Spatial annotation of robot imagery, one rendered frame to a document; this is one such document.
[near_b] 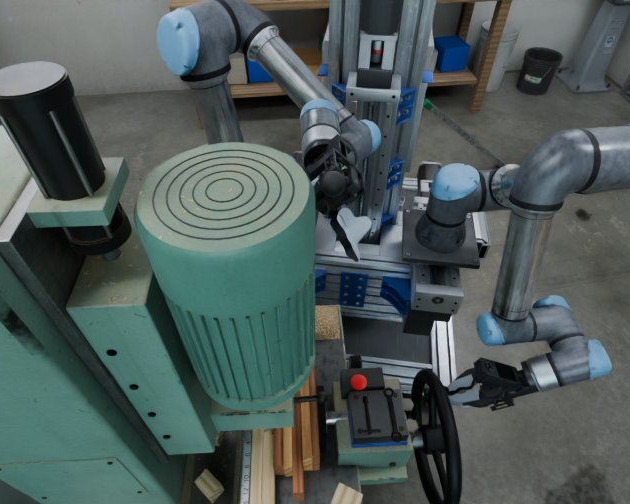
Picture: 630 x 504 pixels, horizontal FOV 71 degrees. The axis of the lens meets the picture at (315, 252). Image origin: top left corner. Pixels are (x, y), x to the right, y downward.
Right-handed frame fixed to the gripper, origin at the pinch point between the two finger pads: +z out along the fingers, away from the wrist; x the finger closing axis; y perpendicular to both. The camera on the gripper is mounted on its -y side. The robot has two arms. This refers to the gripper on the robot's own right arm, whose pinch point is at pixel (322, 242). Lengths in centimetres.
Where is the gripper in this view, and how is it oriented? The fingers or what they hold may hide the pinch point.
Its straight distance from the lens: 66.5
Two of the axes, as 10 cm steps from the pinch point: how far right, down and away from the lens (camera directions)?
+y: 7.1, -5.1, -4.9
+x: 7.0, 4.6, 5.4
